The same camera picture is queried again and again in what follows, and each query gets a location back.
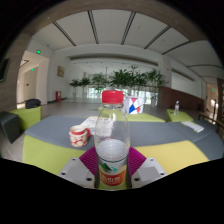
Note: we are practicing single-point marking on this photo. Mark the grey upholstered bench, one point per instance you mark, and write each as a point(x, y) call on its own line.
point(50, 128)

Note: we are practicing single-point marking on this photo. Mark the potted green plants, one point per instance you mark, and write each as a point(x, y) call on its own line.
point(123, 78)

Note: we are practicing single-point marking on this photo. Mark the lime green seat cushion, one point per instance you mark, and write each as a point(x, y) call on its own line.
point(46, 153)

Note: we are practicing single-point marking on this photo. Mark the lime green cube seat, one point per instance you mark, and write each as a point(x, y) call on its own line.
point(29, 117)

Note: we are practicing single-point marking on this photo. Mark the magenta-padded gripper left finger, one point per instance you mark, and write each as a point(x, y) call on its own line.
point(76, 171)

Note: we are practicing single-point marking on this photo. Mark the black wall screen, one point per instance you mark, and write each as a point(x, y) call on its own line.
point(4, 70)

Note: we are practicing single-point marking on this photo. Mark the white red blue polyhedron box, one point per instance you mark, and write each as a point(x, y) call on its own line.
point(134, 106)

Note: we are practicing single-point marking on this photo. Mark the red fire extinguisher box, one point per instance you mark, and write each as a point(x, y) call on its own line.
point(58, 96)

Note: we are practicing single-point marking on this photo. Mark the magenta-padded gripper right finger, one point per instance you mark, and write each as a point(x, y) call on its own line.
point(148, 171)

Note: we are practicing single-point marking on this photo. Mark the small clear plastic bottle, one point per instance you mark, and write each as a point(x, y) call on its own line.
point(176, 108)

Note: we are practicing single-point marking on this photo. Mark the white printed magazine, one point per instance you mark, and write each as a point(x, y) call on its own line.
point(89, 123)

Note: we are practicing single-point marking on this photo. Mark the framed wall picture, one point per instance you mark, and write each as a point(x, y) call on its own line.
point(60, 71)

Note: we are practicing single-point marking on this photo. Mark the small lime green ottoman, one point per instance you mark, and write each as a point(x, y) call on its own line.
point(179, 116)

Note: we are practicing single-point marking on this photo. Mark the yellow seat cushion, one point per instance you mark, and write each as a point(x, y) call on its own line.
point(173, 155)

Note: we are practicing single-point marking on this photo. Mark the white yellow pamphlet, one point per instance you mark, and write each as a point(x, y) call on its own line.
point(192, 126)

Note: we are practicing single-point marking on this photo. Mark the clear red-capped water bottle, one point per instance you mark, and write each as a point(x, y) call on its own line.
point(112, 153)

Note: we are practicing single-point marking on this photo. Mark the black bag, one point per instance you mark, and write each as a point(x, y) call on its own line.
point(32, 103)

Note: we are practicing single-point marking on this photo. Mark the red and white mug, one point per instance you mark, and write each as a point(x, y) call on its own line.
point(78, 136)

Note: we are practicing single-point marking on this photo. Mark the wide lime green ottoman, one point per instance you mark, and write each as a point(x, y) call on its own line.
point(146, 117)

